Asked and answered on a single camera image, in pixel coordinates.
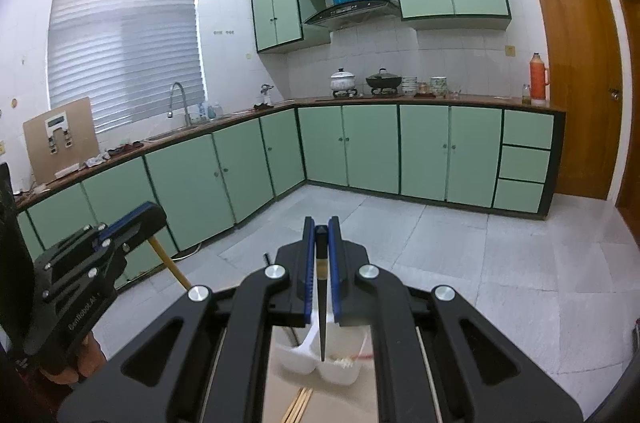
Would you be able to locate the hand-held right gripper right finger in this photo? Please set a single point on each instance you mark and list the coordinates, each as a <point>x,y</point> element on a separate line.
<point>335,273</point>

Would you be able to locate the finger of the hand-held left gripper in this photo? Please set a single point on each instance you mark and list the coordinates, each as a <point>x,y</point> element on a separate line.
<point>145,223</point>

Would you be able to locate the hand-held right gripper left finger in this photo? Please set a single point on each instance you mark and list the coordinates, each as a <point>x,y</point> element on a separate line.
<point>310,273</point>

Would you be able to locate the black chopstick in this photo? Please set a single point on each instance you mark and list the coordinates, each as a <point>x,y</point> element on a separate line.
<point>322,293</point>

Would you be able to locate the plain wooden chopstick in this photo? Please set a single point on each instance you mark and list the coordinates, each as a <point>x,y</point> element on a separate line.
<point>292,409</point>
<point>170,263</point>

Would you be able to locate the white two-compartment utensil holder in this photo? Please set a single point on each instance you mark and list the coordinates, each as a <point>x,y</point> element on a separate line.
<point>330,375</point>

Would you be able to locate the person's left hand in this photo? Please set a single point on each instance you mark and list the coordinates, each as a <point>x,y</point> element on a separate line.
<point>82,358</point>

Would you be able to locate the dark cloth on counter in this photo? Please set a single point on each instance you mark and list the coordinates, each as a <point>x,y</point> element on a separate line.
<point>126,148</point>

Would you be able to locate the white cloth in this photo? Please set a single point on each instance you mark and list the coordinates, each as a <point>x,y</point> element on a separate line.
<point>96,161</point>

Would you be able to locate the wooden board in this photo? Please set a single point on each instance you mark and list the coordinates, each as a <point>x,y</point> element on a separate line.
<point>75,163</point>

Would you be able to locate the dish soap bottles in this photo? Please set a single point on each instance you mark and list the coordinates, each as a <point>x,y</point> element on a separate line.
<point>210,111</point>

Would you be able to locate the green lower kitchen cabinets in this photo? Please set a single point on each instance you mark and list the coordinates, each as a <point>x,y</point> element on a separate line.
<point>370,143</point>

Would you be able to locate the metal kitchen faucet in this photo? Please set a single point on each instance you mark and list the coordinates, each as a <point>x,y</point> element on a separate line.
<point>176,90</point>

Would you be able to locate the white window blind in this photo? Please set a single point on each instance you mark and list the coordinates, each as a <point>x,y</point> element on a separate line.
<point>125,48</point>

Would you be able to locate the white cooking pot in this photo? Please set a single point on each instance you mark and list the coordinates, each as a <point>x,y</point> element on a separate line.
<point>342,82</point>

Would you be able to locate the black wok with lid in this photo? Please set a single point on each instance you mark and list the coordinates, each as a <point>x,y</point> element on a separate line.
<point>383,80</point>

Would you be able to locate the green drawer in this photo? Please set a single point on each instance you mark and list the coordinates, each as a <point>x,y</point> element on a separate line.
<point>528,129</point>
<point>524,164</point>
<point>518,196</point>

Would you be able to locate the patterned bowl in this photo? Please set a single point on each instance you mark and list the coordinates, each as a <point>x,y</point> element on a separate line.
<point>438,86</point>

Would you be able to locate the black range hood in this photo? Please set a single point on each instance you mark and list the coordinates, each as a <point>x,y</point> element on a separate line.
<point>350,14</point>

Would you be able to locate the small glass jar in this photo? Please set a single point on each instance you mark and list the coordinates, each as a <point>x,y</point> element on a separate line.
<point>525,95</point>

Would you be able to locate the orange thermos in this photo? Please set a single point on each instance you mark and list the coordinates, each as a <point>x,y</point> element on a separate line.
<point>539,80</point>

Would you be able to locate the plain wooden door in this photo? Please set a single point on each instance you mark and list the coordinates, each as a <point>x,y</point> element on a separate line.
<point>631,103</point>

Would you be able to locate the wall hooks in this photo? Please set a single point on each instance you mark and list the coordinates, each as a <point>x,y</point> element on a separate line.
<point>223,33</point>

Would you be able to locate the yellow wall outlet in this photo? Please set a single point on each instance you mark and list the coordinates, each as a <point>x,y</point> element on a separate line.
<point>510,50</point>

